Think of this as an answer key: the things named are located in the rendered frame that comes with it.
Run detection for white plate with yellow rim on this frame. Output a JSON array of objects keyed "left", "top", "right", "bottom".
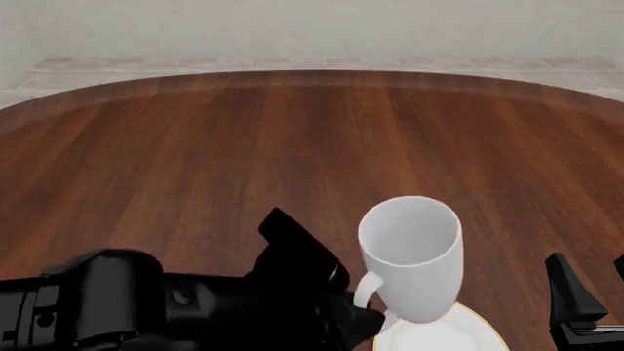
[{"left": 372, "top": 301, "right": 509, "bottom": 351}]

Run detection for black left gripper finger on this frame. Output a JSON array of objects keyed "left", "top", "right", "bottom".
[{"left": 325, "top": 291, "right": 387, "bottom": 349}]

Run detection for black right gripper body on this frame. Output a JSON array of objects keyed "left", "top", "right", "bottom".
[{"left": 549, "top": 314, "right": 624, "bottom": 351}]

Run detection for white mug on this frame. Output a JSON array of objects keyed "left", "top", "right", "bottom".
[{"left": 353, "top": 196, "right": 463, "bottom": 325}]

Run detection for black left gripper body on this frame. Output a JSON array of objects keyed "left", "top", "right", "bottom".
[{"left": 242, "top": 206, "right": 351, "bottom": 351}]

